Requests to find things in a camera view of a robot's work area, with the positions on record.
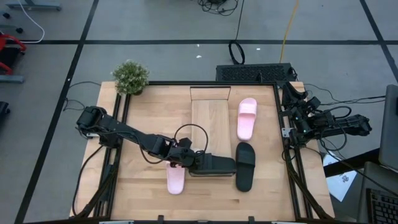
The black keyboard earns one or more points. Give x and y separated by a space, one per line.
384 208

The black computer tower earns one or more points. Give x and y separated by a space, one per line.
248 73

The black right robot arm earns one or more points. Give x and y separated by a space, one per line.
351 124

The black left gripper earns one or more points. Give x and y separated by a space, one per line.
186 157

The white paper sheet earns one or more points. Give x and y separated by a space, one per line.
342 183

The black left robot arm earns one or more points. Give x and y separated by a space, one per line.
124 130

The black caster wheel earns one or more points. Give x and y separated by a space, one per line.
20 30
6 15

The red chair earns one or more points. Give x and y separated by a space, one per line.
12 39

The grey monitor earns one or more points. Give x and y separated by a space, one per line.
390 130

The grey furniture foot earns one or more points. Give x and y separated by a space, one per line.
37 6

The pink slide sandal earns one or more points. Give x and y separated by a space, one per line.
247 118
175 183

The black desk bar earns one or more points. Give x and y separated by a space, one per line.
348 163

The green potted plant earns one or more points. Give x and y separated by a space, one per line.
130 77

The black slide sandal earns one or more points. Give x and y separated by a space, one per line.
245 174
222 165

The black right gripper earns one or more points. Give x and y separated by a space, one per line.
303 109

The black frame wooden shelf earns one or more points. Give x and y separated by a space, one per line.
211 118

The grey side desk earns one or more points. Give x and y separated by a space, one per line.
373 177

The silver mounting plate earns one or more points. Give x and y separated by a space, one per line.
286 132

